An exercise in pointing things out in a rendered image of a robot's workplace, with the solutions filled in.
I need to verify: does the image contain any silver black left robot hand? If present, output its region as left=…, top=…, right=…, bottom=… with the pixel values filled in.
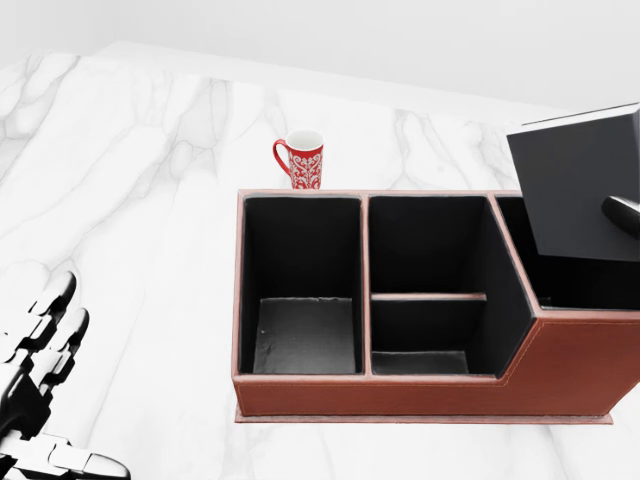
left=0, top=271, right=132, bottom=480

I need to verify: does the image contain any black book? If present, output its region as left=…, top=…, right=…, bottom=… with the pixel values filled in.
left=506, top=102, right=640, bottom=264

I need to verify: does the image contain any red-brown desk caddy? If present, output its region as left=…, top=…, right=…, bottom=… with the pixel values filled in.
left=232, top=188, right=640, bottom=425

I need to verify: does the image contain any red white patterned mug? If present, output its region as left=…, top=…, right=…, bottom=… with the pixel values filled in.
left=272, top=129, right=325, bottom=191

